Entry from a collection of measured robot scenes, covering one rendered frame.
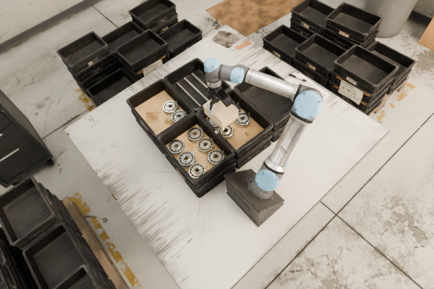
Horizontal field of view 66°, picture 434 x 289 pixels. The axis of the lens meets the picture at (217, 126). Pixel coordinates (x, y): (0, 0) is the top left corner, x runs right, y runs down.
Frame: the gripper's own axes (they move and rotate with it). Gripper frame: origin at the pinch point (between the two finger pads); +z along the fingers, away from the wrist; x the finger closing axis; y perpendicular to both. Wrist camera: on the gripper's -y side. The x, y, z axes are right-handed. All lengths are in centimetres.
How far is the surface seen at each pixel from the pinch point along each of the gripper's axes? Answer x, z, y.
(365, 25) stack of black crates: -185, 60, 18
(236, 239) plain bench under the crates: 37, 40, -49
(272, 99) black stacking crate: -43, 27, -1
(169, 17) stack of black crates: -69, 59, 166
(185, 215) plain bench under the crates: 49, 40, -18
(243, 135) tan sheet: -8.4, 27.0, -8.2
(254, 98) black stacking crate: -35.0, 27.0, 8.4
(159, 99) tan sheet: 12, 26, 54
